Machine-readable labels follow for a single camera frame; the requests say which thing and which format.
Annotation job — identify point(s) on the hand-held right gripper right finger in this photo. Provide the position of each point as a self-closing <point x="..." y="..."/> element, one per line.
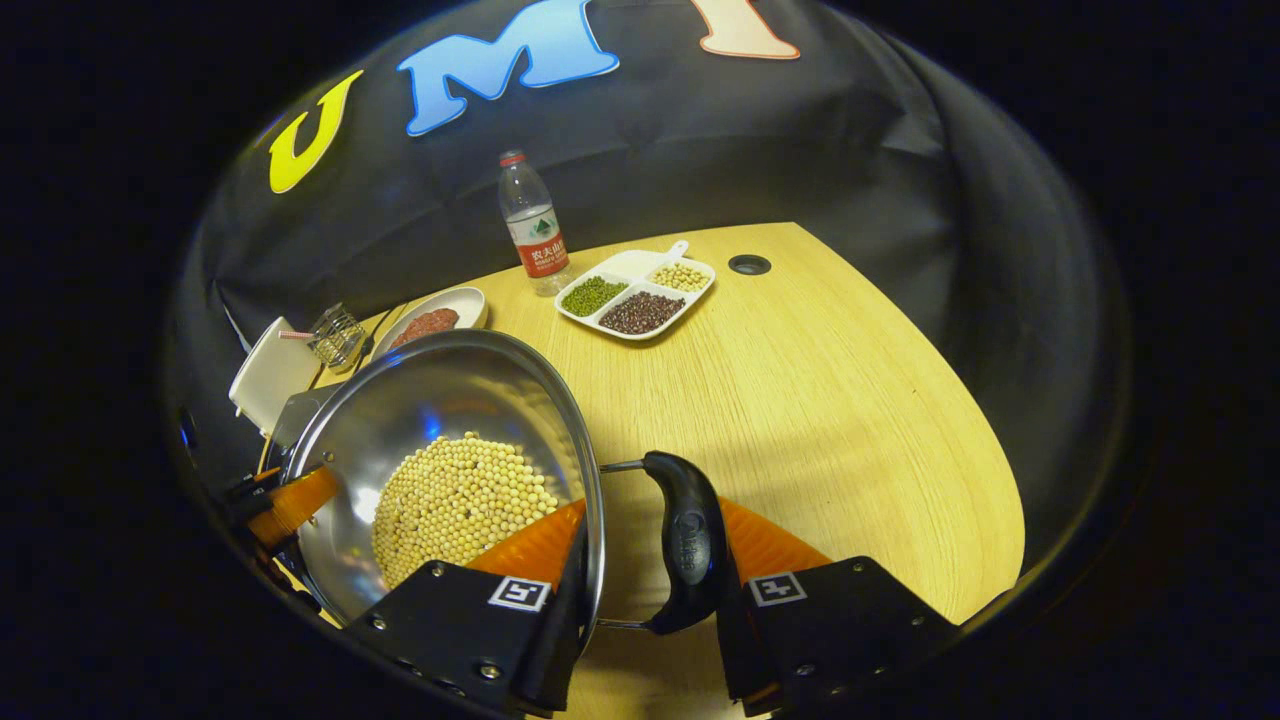
<point x="742" y="650"/>

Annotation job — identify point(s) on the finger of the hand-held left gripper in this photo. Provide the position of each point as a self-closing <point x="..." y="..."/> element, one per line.
<point x="295" y="505"/>

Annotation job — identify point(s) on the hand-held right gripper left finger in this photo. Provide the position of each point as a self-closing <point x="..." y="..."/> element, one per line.
<point x="560" y="650"/>

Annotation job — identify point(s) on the black induction cooktop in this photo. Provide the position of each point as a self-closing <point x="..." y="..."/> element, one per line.
<point x="295" y="410"/>

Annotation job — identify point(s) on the white toaster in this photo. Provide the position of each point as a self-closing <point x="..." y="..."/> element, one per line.
<point x="270" y="375"/>

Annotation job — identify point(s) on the pile of yellow soybeans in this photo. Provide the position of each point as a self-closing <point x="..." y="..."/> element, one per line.
<point x="460" y="500"/>

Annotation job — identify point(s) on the brown meat piece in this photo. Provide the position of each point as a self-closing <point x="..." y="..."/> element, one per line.
<point x="425" y="325"/>

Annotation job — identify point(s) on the white oval plate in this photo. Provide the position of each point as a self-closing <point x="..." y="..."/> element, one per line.
<point x="470" y="305"/>

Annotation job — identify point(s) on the clear plastic water bottle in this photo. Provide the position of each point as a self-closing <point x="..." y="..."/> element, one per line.
<point x="535" y="225"/>

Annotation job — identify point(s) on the white divided dish with beans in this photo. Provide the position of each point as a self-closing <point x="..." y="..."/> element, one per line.
<point x="640" y="290"/>

